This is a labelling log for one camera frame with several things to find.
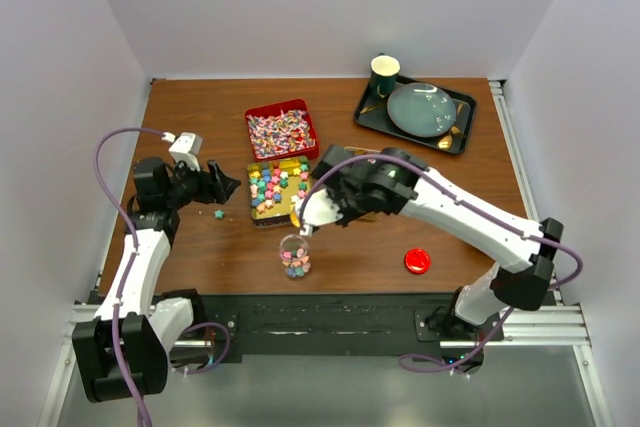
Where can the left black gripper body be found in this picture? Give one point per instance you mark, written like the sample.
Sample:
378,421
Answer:
190,186

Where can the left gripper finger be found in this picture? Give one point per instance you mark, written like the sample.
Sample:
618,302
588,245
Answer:
215,183
228,185

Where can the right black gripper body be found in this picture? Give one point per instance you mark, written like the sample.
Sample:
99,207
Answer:
348,204

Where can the tin of star candies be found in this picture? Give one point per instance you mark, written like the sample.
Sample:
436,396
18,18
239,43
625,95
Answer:
275,187

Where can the yellow plastic scoop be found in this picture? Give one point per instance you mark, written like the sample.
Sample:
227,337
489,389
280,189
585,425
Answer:
293,215

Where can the red tin swirl lollipops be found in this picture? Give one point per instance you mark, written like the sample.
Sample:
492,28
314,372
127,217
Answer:
282,130

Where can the clear plastic jar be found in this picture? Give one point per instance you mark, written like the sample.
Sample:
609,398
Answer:
294,256

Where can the gold tin of lollipops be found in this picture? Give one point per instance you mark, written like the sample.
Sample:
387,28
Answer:
371,216

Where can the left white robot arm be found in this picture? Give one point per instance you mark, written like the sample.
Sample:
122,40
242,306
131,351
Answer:
127,320

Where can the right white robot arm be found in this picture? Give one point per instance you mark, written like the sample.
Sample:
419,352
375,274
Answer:
522,250

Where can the gold fork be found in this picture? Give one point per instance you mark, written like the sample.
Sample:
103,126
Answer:
372,105

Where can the red jar lid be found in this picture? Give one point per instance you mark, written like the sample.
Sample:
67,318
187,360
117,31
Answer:
417,261

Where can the gold spoon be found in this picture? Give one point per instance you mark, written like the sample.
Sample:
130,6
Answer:
455,132

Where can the dark teal plate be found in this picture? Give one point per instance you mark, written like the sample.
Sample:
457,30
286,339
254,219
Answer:
421,110

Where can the dark green paper cup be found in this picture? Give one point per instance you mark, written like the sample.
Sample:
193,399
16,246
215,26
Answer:
384,70

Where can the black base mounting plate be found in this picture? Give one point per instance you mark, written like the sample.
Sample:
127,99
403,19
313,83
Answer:
381,325

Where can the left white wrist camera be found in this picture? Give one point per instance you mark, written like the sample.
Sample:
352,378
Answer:
185,149

